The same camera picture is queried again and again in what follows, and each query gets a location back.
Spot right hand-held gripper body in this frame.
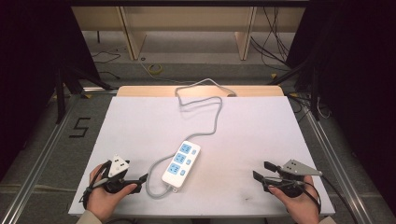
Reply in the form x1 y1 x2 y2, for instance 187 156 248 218
266 159 323 199

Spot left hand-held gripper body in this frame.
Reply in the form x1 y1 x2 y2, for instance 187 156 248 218
99 154 141 194

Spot person's right hand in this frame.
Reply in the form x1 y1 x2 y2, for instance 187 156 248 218
267 175 322 224

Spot person's left hand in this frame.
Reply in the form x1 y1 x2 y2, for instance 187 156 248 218
85 163 138 224

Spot white power strip blue sockets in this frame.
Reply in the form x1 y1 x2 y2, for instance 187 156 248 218
161 140 202 194

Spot white table cover sheet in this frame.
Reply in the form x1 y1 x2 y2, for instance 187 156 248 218
67 95 336 218

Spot black metal stand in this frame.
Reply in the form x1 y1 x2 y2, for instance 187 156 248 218
53 63 114 125
266 57 322 122

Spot yellow tape roll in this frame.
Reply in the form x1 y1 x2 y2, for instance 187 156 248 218
147 63 163 76

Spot black curtain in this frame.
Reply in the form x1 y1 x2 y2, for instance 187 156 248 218
0 0 101 183
284 0 396 206

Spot beige wooden bench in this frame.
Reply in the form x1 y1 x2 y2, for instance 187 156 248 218
71 6 306 62

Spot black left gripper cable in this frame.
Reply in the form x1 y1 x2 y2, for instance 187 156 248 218
78 161 110 210

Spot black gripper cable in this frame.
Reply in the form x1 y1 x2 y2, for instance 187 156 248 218
78 161 110 210
297 175 360 224

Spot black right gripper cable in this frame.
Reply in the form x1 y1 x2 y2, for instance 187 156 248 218
297 175 360 224

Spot aluminium floor rail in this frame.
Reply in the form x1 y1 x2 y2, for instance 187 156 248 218
302 104 375 224
0 92 82 224

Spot grey power strip cable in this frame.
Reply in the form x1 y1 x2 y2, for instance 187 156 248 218
145 77 238 200

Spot white floor cable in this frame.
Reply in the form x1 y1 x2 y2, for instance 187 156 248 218
138 57 194 86

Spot thin black floor cable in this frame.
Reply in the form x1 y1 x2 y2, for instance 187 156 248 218
91 49 122 80

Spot bundle of black floor cables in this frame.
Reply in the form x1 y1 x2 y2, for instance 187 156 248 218
249 6 291 69

